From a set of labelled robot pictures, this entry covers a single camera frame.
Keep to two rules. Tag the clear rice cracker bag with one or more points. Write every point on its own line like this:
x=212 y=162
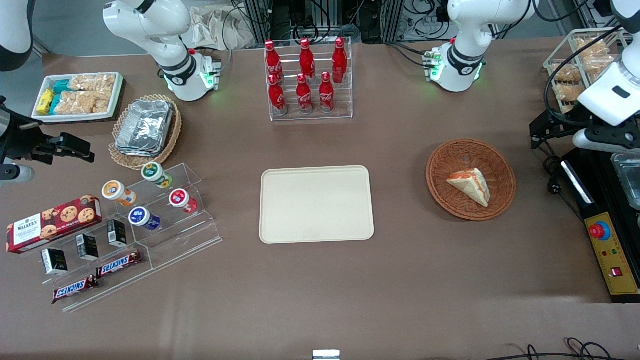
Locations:
x=75 y=103
x=92 y=82
x=102 y=101

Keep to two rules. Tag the small black carton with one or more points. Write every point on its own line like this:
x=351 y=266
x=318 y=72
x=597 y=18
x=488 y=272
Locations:
x=54 y=261
x=117 y=233
x=87 y=247

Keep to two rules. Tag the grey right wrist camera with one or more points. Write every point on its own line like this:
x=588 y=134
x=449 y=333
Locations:
x=17 y=173

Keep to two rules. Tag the yellow control panel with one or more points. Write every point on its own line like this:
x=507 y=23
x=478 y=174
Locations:
x=612 y=255

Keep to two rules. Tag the green lid yogurt cup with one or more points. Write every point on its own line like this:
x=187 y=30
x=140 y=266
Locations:
x=152 y=171

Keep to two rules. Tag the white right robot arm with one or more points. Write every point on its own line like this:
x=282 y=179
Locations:
x=165 y=30

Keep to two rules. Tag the Snickers chocolate bar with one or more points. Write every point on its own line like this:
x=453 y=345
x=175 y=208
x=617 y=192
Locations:
x=75 y=289
x=119 y=263

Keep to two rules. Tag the clear acrylic stepped display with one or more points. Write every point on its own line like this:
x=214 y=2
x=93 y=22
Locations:
x=175 y=240

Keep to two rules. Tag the bagged fried snack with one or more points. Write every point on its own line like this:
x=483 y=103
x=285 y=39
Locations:
x=597 y=64
x=565 y=73
x=568 y=107
x=591 y=47
x=569 y=91

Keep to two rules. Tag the black table appliance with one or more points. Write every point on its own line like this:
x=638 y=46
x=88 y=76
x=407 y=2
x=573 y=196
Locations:
x=600 y=200

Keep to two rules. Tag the red emergency stop button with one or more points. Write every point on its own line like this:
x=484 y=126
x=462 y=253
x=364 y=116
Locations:
x=599 y=231

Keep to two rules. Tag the yellow snack packet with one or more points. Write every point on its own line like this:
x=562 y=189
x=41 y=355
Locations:
x=45 y=101

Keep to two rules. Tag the red cola bottle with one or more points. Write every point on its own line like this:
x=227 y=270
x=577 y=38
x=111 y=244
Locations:
x=303 y=96
x=272 y=59
x=277 y=97
x=326 y=95
x=339 y=59
x=306 y=57

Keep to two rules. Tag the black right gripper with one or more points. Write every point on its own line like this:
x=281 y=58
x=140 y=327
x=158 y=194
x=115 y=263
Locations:
x=20 y=141

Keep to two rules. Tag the clear acrylic bottle rack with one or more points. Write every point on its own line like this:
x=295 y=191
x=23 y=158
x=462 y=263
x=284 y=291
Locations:
x=312 y=116

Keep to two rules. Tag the white rectangular snack tray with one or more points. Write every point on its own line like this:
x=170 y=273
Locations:
x=119 y=87

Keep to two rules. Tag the brown wicker basket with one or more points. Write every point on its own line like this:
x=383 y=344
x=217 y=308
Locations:
x=450 y=200

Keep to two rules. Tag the orange lid yogurt cup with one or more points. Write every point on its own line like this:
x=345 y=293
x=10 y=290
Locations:
x=114 y=190

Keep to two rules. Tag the metal pan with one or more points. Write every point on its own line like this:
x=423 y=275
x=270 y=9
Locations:
x=629 y=177

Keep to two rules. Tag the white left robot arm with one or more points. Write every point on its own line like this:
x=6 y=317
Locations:
x=467 y=30

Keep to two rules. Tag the red lid yogurt cup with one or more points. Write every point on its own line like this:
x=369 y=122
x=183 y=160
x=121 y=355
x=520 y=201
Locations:
x=178 y=198

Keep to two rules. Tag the blue lid yogurt cup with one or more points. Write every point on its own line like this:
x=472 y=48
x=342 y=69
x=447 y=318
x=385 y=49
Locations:
x=140 y=216

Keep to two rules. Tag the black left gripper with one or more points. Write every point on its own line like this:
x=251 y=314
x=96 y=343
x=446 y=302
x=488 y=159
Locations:
x=564 y=121

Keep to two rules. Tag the stack of foil trays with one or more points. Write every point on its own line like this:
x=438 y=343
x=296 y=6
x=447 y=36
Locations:
x=145 y=127

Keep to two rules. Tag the beige plastic tray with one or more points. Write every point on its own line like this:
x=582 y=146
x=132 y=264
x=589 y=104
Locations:
x=316 y=204

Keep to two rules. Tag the crumpled clear plastic sheet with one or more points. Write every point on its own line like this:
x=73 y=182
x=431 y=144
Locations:
x=215 y=27

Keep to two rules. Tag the light oval wicker basket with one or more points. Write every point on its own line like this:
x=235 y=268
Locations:
x=172 y=135

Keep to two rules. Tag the triangular sandwich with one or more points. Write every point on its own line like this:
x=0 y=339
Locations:
x=472 y=186

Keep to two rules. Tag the teal snack packet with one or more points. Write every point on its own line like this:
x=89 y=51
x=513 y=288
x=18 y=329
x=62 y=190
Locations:
x=55 y=104
x=62 y=86

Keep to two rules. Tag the red Walkers cookie box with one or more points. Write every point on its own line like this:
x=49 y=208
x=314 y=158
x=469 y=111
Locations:
x=52 y=225

